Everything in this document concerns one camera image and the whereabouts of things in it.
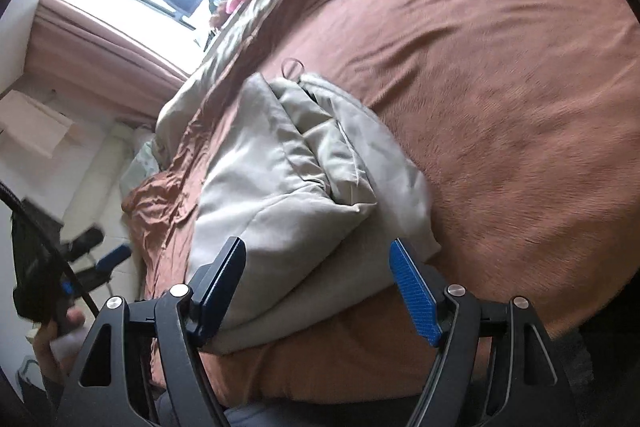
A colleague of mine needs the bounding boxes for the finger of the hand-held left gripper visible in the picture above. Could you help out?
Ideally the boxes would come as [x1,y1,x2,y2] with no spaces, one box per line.
[95,244,132,274]
[64,228,105,259]

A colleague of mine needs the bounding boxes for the thin hair tie ring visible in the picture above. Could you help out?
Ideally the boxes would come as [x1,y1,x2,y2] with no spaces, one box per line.
[280,58,307,79]

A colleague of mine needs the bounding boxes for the beige large garment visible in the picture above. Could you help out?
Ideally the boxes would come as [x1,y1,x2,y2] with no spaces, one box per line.
[186,72,444,355]

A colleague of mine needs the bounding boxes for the pale green cloth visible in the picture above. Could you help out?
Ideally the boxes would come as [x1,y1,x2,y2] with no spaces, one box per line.
[121,131,162,190]

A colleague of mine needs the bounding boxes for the white rolled cylinder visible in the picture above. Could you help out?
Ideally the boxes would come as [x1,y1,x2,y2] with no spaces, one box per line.
[69,121,137,234]

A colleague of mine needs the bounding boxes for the black cable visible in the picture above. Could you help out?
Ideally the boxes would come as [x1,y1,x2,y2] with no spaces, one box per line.
[0,179,102,314]

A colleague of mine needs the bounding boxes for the brown blanket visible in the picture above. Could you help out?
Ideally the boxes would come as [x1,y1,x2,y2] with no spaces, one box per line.
[122,0,640,408]

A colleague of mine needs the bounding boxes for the cardboard box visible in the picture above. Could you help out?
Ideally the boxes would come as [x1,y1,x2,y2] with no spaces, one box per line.
[0,89,76,160]

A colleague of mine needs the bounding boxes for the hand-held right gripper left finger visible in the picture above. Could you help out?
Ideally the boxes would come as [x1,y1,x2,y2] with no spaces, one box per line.
[56,236,247,427]

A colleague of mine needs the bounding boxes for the person's left hand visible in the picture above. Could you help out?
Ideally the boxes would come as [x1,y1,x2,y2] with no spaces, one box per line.
[31,307,89,388]

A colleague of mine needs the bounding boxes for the person's grey pants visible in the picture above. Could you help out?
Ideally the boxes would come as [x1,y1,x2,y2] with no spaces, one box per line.
[154,391,417,427]

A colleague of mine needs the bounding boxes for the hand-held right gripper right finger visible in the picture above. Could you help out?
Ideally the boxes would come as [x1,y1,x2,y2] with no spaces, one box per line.
[389,237,582,427]

